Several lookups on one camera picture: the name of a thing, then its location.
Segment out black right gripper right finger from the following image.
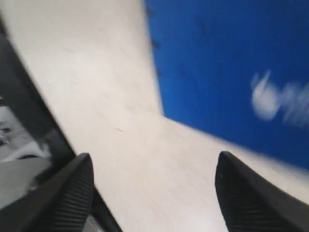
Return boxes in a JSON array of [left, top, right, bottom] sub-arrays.
[[215, 151, 309, 232]]

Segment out blue ring binder notebook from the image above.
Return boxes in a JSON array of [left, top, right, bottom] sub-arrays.
[[144, 0, 309, 169]]

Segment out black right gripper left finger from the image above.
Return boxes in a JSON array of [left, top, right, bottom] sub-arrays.
[[0, 153, 94, 232]]

